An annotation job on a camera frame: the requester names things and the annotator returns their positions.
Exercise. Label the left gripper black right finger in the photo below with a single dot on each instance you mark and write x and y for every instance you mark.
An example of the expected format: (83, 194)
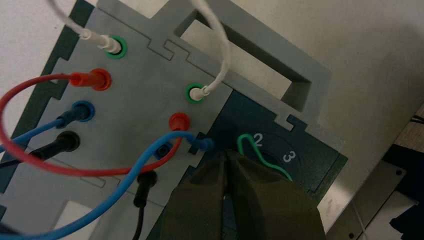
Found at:
(275, 208)

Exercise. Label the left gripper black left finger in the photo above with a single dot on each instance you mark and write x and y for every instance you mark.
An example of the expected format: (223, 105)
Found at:
(195, 212)

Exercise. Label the grey metal plate with screws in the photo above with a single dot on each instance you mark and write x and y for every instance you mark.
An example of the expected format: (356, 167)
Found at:
(374, 202)

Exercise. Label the grey and blue task board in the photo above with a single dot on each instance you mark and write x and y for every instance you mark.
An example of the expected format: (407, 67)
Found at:
(142, 86)

